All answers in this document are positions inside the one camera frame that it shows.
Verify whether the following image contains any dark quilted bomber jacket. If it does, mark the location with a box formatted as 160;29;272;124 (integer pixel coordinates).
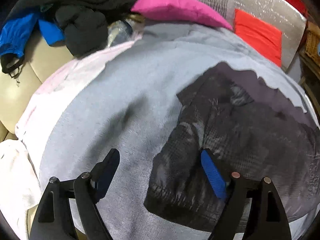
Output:
144;62;319;231

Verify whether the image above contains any grey fleece blanket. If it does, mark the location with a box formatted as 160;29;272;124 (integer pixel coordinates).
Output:
39;22;315;239

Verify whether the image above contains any wooden side table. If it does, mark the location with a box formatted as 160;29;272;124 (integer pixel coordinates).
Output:
299;46;319;100

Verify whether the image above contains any cream leather sofa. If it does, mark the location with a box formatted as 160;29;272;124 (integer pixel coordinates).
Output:
0;32;75;240

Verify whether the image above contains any red-orange pillow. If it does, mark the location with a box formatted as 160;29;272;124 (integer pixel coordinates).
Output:
234;9;282;67

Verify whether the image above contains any wicker basket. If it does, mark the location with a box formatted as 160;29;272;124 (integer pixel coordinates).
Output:
305;30;320;66

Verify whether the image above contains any blue jacket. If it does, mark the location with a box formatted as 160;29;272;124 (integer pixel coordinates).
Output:
1;12;65;58

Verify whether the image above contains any clear plastic bag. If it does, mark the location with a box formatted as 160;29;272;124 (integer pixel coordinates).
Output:
106;18;144;48

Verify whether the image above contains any black puffer coat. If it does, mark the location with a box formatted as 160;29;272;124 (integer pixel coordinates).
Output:
6;0;137;57

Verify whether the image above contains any silver foil insulation panel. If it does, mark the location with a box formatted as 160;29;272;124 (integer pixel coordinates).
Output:
199;0;306;73

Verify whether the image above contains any magenta pillow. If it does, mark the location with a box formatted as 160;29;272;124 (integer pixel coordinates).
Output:
131;0;233;30

